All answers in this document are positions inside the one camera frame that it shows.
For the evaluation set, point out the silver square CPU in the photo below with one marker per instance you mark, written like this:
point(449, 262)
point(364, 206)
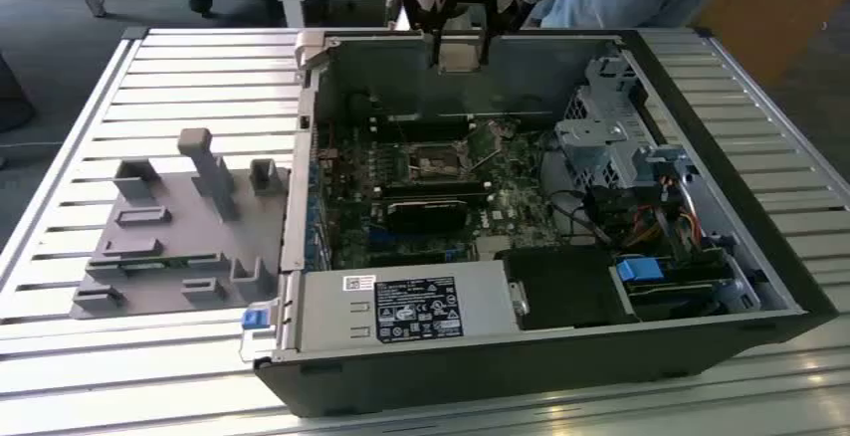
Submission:
point(461, 58)

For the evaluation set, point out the blue case latch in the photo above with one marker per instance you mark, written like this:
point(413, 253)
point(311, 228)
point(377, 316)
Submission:
point(254, 317)

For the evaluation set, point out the pale blue plastic bracket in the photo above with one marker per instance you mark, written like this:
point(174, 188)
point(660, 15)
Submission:
point(663, 157)

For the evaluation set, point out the hard disk in blue carrier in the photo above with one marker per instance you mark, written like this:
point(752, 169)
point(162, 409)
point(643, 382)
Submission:
point(639, 272)

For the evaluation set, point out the silver chipset heat sink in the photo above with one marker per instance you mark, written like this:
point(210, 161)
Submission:
point(492, 247)

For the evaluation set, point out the grey parts rack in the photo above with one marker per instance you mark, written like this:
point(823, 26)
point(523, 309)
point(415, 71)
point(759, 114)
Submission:
point(172, 197)

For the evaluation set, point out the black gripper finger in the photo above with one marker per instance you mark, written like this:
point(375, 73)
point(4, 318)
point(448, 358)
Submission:
point(437, 50)
point(491, 43)

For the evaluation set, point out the wooden cabinet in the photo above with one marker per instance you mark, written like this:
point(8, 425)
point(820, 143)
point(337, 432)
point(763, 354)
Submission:
point(783, 8)

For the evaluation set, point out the grey power supply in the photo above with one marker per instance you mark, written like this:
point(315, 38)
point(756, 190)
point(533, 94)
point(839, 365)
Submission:
point(332, 306)

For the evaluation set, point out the black graphics card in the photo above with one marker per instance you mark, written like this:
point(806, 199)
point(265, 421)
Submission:
point(424, 217)

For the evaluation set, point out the black RAM slot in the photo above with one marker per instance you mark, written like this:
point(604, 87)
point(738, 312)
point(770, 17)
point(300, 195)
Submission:
point(431, 138)
point(431, 187)
point(431, 127)
point(431, 195)
point(431, 191)
point(431, 133)
point(431, 121)

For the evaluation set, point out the green motherboard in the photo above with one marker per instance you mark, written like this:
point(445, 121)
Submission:
point(517, 197)

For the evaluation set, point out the green RAM stick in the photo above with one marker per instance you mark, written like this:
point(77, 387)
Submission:
point(172, 262)

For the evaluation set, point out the black open PC case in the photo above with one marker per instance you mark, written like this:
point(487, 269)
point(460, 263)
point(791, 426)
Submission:
point(531, 376)

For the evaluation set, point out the CPU socket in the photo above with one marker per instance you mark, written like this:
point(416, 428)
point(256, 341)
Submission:
point(431, 162)

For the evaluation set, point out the silver perforated disk cage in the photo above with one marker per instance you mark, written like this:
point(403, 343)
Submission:
point(591, 152)

